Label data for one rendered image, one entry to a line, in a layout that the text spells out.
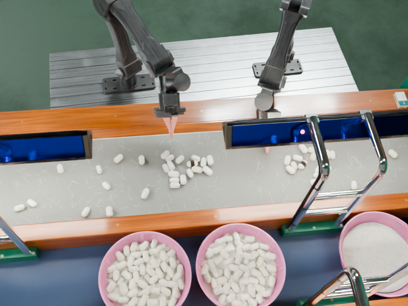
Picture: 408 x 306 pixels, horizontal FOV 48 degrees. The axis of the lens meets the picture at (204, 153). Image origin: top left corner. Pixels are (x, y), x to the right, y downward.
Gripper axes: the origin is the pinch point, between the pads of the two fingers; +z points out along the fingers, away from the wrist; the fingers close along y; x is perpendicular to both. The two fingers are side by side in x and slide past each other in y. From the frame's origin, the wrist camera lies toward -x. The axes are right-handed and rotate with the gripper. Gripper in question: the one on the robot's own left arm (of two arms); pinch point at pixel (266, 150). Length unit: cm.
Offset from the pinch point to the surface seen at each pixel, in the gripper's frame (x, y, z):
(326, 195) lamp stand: -33.8, 7.8, 7.0
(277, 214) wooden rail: -15.9, -1.3, 17.4
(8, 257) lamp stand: -15, -84, 24
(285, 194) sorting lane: -9.2, 3.6, 13.4
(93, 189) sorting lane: -4, -59, 8
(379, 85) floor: 110, 97, -12
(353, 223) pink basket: -17.5, 23.0, 22.1
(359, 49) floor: 128, 94, -34
